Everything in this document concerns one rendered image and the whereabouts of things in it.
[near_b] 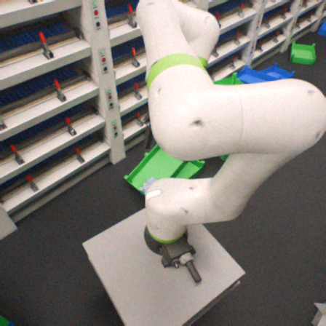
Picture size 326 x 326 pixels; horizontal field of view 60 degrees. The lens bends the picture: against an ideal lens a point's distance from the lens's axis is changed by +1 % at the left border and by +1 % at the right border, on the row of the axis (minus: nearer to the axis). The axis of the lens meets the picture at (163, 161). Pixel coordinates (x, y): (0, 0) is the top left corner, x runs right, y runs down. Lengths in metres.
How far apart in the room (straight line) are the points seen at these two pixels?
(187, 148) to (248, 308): 1.00
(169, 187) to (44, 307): 0.81
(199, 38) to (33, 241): 1.18
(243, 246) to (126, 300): 0.71
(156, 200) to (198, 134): 0.39
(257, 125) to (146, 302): 0.63
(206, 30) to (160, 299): 0.76
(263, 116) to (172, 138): 0.14
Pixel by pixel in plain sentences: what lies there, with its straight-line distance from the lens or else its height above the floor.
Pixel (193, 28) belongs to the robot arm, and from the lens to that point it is 0.80.
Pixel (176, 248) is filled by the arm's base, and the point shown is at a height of 0.43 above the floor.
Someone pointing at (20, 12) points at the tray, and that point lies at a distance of 1.14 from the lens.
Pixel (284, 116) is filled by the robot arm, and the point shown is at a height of 0.98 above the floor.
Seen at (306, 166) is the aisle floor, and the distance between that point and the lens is 1.89.
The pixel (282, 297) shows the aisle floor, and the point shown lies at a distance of 1.39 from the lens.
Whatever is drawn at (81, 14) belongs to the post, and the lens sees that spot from 1.29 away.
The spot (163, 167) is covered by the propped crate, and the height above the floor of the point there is 0.07.
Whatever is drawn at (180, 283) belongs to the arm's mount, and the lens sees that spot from 0.92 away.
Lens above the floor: 1.23
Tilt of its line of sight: 46 degrees down
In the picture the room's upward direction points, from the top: straight up
